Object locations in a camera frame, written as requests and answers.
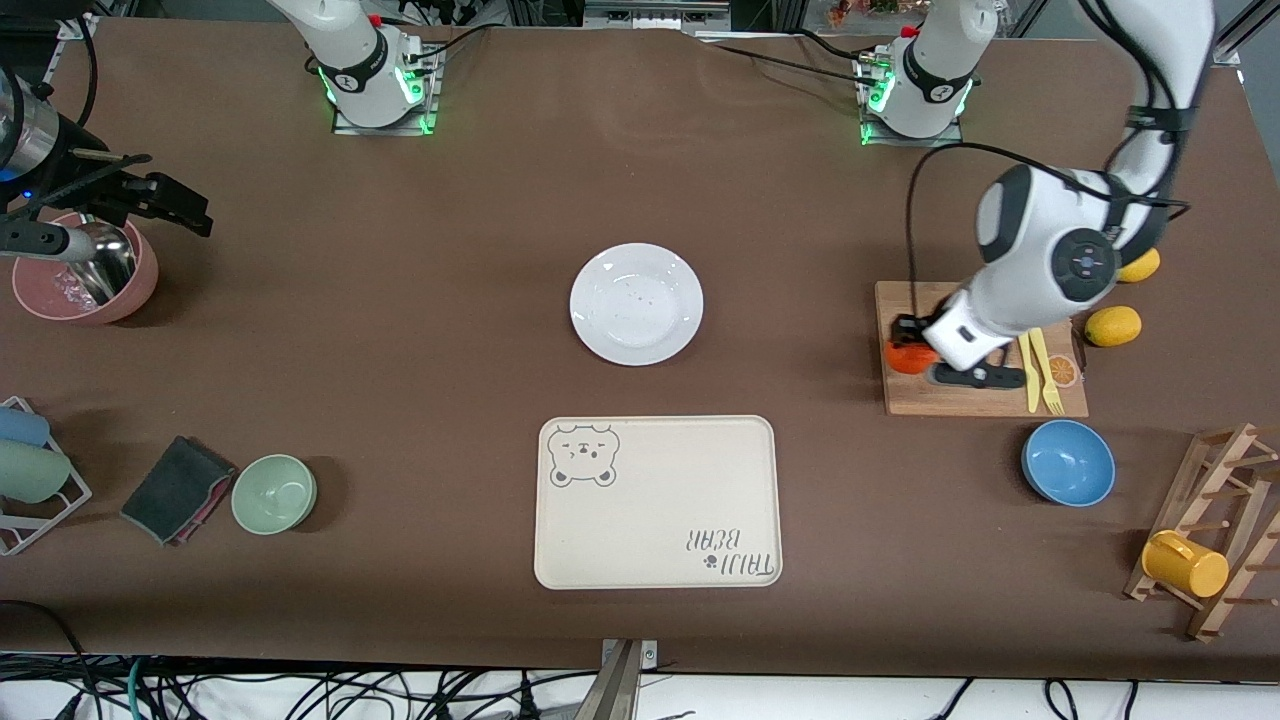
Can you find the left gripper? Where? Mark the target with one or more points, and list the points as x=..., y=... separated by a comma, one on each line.
x=908, y=329

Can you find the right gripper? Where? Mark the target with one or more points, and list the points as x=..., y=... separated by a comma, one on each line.
x=92, y=189

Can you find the orange mandarin fruit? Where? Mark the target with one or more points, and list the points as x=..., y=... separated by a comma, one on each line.
x=905, y=360

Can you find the white round plate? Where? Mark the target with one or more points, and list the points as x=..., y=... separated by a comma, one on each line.
x=636, y=320

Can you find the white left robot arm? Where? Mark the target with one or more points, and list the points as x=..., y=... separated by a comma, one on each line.
x=1050, y=250

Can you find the bamboo cutting board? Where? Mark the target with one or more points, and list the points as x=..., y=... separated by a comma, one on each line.
x=960, y=400

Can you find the pink bowl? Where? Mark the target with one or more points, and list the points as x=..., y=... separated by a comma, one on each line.
x=142, y=280

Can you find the metal scoop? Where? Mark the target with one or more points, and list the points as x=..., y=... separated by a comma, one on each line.
x=112, y=278

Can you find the yellow plastic knife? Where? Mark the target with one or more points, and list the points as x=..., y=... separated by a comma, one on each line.
x=1031, y=385

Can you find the yellow plastic fork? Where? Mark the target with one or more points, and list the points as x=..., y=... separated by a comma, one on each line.
x=1048, y=385

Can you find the toy orange slice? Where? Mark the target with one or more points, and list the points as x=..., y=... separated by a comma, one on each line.
x=1064, y=372

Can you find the blue bowl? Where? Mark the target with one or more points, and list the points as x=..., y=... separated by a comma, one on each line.
x=1068, y=463

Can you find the yellow lemon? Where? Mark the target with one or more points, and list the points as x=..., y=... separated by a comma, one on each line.
x=1113, y=327
x=1142, y=267

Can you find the light blue cup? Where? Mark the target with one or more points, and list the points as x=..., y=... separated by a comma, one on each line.
x=22, y=427

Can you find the folded dark grey cloth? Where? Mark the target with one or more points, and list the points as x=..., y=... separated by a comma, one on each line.
x=175, y=490

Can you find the pale green cup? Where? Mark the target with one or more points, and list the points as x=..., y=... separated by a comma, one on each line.
x=30, y=472

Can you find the cream tray with bear print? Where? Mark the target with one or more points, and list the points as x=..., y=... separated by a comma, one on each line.
x=660, y=500

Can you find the pale green bowl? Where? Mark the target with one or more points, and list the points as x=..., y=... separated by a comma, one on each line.
x=273, y=495

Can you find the wooden mug rack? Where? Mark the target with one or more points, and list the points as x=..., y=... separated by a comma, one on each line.
x=1230, y=470

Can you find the yellow mug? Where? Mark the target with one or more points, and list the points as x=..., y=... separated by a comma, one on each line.
x=1185, y=565

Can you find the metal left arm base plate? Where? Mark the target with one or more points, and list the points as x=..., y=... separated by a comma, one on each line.
x=948, y=138

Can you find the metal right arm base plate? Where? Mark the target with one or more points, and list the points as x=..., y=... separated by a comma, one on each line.
x=430, y=118

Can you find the grey metal frame beam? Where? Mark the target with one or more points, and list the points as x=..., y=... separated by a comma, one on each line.
x=650, y=15

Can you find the metal mounting bracket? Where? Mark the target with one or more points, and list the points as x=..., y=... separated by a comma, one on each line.
x=620, y=690

